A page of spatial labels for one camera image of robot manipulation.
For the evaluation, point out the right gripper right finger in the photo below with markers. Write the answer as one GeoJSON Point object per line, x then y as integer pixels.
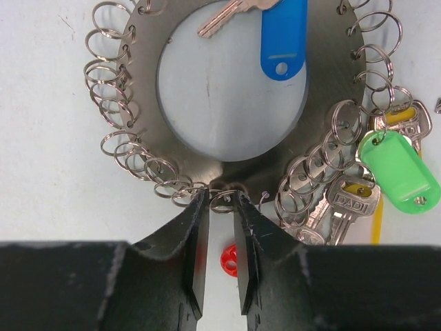
{"type": "Point", "coordinates": [287, 285]}

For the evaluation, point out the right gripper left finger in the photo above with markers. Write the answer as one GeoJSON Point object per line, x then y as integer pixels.
{"type": "Point", "coordinates": [157, 283]}

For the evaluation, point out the red tag key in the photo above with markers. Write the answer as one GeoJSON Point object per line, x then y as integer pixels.
{"type": "Point", "coordinates": [228, 260]}

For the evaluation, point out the yellow tag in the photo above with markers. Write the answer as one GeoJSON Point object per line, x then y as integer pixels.
{"type": "Point", "coordinates": [346, 200]}
{"type": "Point", "coordinates": [411, 120]}

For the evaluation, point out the green tag key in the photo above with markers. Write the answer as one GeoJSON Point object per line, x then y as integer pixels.
{"type": "Point", "coordinates": [399, 171]}

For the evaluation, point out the metal keyring disc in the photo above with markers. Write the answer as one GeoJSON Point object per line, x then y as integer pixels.
{"type": "Point", "coordinates": [191, 113]}

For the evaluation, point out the blue tag key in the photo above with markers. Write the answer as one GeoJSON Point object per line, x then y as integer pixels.
{"type": "Point", "coordinates": [283, 33]}

